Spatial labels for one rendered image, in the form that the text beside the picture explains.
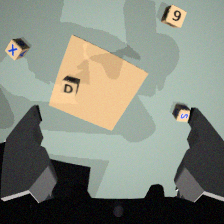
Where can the beige flat mat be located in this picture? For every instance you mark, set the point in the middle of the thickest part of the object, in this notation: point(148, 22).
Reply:
point(107, 83)

